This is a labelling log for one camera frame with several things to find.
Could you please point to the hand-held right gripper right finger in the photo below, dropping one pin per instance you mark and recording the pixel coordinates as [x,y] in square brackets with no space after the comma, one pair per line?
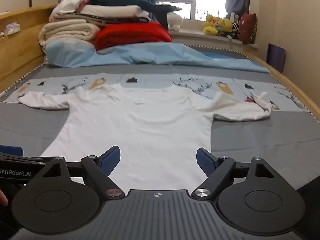
[205,161]

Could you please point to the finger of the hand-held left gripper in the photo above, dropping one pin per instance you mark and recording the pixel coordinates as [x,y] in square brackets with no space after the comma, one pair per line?
[11,150]

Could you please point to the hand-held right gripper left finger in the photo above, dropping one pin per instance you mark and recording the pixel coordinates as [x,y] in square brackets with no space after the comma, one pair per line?
[111,161]

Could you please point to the white t-shirt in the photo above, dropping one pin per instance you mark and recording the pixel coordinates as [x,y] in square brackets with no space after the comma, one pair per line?
[140,130]

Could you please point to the pink and white clothes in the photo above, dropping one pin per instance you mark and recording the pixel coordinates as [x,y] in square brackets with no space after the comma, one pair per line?
[72,2]

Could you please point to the person's left hand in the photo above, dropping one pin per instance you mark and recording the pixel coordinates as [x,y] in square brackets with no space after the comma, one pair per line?
[3,198]

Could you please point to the grey printed bedsheet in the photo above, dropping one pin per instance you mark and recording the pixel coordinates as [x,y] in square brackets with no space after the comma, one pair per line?
[250,135]

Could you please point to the light blue blanket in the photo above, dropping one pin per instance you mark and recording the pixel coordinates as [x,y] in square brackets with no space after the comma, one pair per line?
[155,55]

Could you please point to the tissue pack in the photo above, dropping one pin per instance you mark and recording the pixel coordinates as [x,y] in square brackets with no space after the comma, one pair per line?
[12,28]

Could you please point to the white window sill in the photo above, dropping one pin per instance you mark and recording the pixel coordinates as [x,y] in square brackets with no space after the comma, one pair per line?
[195,36]

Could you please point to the purple box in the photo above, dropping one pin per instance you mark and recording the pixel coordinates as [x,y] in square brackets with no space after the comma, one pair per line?
[275,57]

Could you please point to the red blanket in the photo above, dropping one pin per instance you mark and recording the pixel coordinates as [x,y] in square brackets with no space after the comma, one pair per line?
[130,35]

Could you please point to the cream folded quilt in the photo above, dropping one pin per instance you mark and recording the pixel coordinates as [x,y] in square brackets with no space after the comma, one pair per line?
[67,31]

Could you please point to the black white spotted bag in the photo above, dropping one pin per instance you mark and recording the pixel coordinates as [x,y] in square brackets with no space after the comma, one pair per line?
[235,31]

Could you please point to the yellow plush toy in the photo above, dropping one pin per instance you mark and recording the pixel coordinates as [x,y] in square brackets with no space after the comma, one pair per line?
[209,26]
[225,26]

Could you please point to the dark red cushion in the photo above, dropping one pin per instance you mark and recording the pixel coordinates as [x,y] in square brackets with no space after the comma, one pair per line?
[248,28]

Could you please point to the dark patterned folded blanket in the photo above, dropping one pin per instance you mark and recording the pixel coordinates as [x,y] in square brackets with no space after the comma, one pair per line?
[120,20]

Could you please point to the white plush toy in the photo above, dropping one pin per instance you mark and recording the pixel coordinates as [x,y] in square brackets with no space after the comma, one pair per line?
[174,21]

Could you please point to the white folded blanket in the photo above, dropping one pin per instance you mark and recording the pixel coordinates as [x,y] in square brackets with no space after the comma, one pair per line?
[110,11]

